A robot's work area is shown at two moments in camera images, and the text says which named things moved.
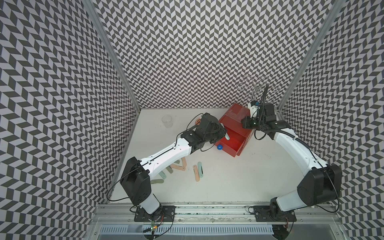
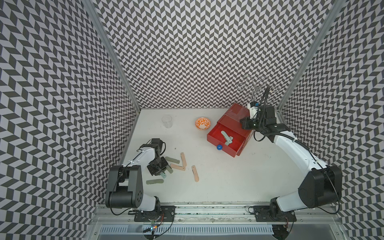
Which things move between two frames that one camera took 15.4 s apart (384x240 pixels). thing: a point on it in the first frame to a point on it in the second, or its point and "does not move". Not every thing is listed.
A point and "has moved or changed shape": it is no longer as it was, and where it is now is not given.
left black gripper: (222, 132) to (156, 172)
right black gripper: (245, 123) does not move
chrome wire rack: (259, 90) does not move
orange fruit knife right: (197, 175) does not move
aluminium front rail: (124, 214) does not move
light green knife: (201, 171) has moved or changed shape
